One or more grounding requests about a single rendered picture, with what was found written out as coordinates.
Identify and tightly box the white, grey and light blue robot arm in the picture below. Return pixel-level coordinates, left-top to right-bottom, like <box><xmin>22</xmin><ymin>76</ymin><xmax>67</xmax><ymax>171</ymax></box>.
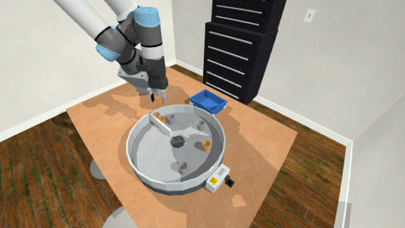
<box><xmin>53</xmin><ymin>0</ymin><xmax>162</xmax><ymax>75</ymax></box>

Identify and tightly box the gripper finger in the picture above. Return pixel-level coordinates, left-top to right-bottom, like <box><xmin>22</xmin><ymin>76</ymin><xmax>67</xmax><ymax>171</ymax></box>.
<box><xmin>161</xmin><ymin>87</ymin><xmax>168</xmax><ymax>104</ymax></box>
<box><xmin>147</xmin><ymin>87</ymin><xmax>155</xmax><ymax>102</ymax></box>

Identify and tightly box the grey metal sleeve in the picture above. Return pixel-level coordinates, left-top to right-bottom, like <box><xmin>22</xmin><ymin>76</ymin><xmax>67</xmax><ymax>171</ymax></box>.
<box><xmin>167</xmin><ymin>114</ymin><xmax>175</xmax><ymax>125</ymax></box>
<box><xmin>197</xmin><ymin>120</ymin><xmax>205</xmax><ymax>131</ymax></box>
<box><xmin>178</xmin><ymin>161</ymin><xmax>188</xmax><ymax>175</ymax></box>

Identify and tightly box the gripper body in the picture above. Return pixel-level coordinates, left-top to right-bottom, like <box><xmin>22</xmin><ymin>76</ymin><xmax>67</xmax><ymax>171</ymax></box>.
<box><xmin>136</xmin><ymin>45</ymin><xmax>169</xmax><ymax>90</ymax></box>

